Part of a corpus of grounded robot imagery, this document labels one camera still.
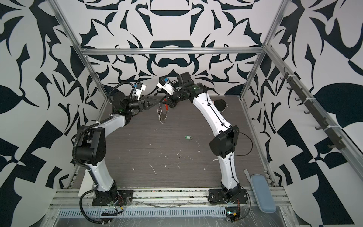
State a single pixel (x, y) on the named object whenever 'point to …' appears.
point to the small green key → (188, 137)
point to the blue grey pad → (262, 195)
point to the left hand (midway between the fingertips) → (160, 99)
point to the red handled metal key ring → (162, 117)
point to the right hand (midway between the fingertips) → (161, 100)
